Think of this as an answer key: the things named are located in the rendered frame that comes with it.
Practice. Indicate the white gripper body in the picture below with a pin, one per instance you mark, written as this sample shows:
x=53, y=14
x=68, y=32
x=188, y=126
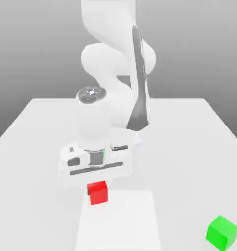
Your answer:
x=118, y=172

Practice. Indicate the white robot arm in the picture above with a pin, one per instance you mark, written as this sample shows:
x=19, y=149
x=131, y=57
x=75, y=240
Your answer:
x=110, y=64

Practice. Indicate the small red cube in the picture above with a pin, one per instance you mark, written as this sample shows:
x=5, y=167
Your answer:
x=98, y=193

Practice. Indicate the small green cube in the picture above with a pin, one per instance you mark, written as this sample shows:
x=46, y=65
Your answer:
x=221, y=233

